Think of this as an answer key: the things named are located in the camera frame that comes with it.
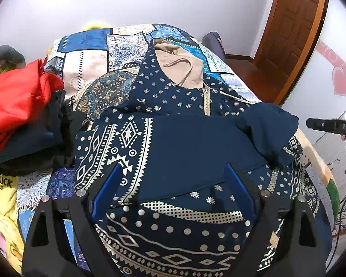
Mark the navy patterned hooded jacket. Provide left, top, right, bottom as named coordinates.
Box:
left=75, top=39, right=332, bottom=276

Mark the yellow duck print garment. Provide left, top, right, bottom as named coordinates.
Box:
left=0, top=175, right=24, bottom=274

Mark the black folded garment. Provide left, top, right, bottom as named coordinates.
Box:
left=0, top=90, right=87, bottom=176

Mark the brown wooden door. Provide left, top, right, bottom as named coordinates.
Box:
left=226, top=0, right=331, bottom=106

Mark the red folded garment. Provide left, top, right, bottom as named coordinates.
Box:
left=0, top=59, right=64, bottom=152

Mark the blue patchwork bed cover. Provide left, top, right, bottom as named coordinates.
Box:
left=15, top=22, right=335, bottom=271

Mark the dark green grey cushion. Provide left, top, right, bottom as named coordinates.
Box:
left=0, top=44, right=26, bottom=70

